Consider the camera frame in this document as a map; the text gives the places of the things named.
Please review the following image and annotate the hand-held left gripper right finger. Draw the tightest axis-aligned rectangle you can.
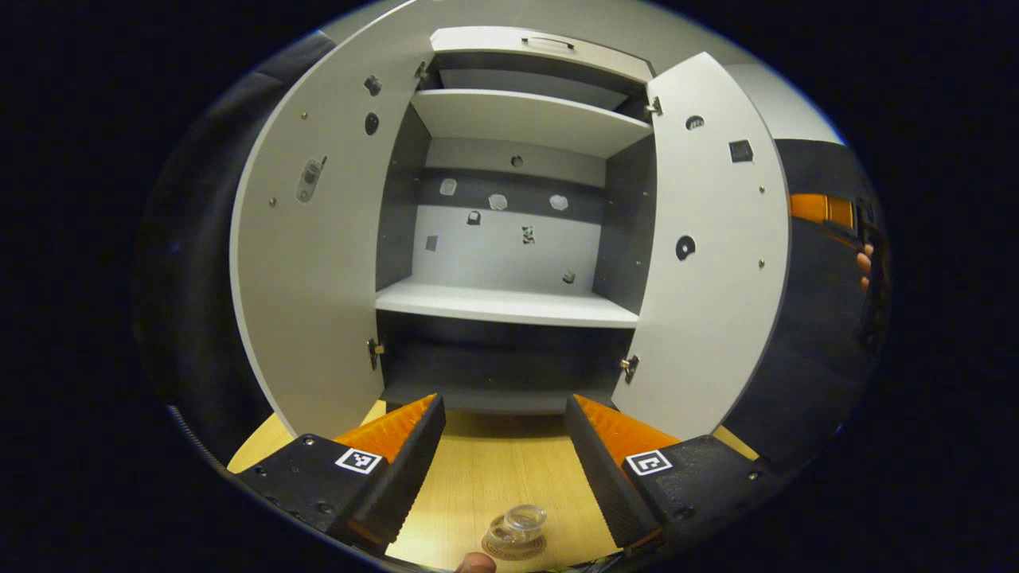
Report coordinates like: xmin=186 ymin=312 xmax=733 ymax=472
xmin=565 ymin=394 xmax=785 ymax=558

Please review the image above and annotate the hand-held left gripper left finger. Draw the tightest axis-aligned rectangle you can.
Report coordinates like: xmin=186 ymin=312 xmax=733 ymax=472
xmin=239 ymin=394 xmax=447 ymax=556

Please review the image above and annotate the clear glass bottle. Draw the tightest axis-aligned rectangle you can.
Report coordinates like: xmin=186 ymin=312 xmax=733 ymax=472
xmin=487 ymin=504 xmax=549 ymax=550

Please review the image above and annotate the round brown coaster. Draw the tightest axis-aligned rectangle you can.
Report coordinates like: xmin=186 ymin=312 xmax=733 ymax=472
xmin=480 ymin=529 xmax=549 ymax=562

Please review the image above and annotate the white cabinet door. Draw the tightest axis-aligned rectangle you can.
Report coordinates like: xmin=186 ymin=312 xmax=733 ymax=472
xmin=229 ymin=32 xmax=435 ymax=440
xmin=609 ymin=52 xmax=791 ymax=442

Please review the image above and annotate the white cabinet shelf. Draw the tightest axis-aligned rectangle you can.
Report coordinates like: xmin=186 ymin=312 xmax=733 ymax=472
xmin=410 ymin=89 xmax=654 ymax=158
xmin=374 ymin=276 xmax=642 ymax=329

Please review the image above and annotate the white cabinet drawer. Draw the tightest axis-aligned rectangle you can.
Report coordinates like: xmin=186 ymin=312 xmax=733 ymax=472
xmin=430 ymin=26 xmax=655 ymax=84

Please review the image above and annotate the black backdrop cloth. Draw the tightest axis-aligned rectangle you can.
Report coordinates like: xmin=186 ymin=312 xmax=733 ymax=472
xmin=134 ymin=30 xmax=891 ymax=478

